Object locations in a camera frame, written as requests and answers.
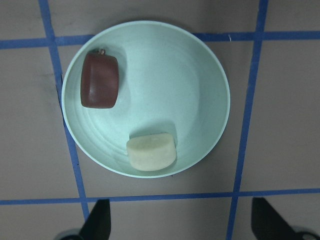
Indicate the light green round plate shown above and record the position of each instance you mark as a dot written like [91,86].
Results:
[169,82]

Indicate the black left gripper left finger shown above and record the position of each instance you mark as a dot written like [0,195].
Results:
[98,224]

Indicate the brown bun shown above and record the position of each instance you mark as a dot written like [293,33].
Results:
[99,85]

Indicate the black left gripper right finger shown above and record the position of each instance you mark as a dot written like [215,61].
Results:
[267,223]

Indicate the white bun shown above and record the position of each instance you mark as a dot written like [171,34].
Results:
[151,152]

